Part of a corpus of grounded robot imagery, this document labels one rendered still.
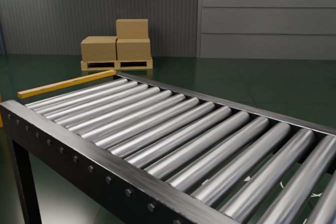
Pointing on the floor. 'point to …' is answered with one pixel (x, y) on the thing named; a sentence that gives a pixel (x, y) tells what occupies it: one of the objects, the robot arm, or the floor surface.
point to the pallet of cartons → (119, 47)
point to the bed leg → (24, 182)
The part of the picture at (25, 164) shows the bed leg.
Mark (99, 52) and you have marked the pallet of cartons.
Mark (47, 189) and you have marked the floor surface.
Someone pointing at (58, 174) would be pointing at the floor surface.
